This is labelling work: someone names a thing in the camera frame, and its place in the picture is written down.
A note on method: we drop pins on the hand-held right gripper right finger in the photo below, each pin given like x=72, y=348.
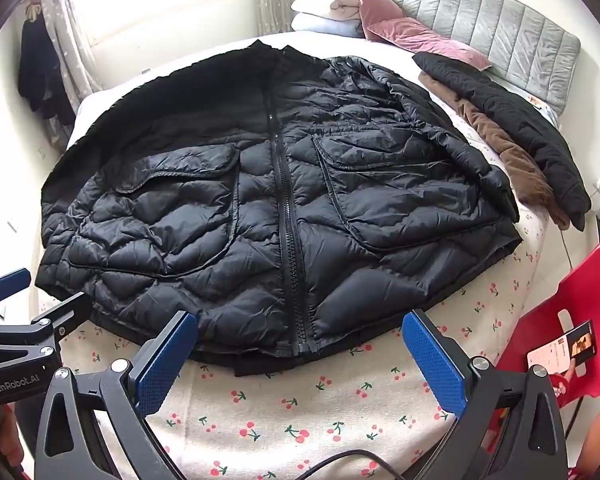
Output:
x=435, y=365

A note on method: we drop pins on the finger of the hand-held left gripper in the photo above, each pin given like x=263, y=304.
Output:
x=7, y=282
x=65, y=315

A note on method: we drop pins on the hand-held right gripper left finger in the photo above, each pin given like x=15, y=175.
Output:
x=165, y=360

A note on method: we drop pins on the black puffer jacket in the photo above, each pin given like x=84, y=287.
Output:
x=380, y=210

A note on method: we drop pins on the dark hanging clothes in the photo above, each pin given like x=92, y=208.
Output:
x=37, y=70

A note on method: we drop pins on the person's left hand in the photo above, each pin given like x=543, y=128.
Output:
x=2, y=432

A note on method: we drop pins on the smartphone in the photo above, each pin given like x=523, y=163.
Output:
x=575, y=345

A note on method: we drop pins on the cherry print bed sheet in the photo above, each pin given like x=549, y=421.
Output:
x=300, y=410

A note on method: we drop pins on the red plastic chair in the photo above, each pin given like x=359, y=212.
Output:
x=590, y=290

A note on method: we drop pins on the brown garment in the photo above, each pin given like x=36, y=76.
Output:
x=510, y=155

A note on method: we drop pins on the black quilted coat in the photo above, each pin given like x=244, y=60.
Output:
x=530, y=125

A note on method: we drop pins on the pink velvet pillow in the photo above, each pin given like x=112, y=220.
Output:
x=410, y=30

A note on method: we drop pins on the grey padded headboard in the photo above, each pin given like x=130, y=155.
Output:
x=480, y=15

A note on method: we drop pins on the cream folded blanket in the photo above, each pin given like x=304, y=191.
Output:
x=347, y=10

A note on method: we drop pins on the white pillow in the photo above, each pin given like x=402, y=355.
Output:
x=312, y=5

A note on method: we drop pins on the white wall socket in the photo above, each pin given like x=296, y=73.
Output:
x=13, y=225
x=599, y=187

